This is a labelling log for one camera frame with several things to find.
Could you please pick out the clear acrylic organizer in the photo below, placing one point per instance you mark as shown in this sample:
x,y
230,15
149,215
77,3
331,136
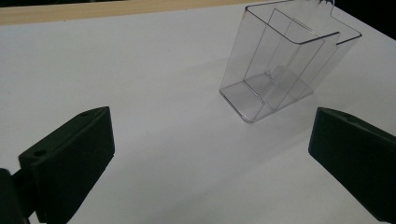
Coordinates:
x,y
280,62

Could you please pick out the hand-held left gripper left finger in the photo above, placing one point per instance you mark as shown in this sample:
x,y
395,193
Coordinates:
x,y
68,165

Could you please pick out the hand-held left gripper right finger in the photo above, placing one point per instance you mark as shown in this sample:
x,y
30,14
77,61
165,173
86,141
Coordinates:
x,y
355,158

